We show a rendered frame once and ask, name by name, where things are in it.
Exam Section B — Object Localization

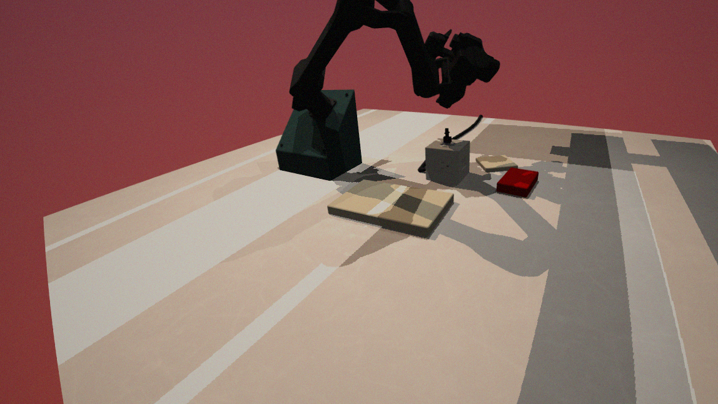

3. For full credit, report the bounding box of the beige flat square slab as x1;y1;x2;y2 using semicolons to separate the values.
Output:
327;179;454;237

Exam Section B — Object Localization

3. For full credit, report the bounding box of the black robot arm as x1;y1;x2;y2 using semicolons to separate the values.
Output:
289;0;490;122

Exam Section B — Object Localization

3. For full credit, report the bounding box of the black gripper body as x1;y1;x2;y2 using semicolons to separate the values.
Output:
425;31;500;83

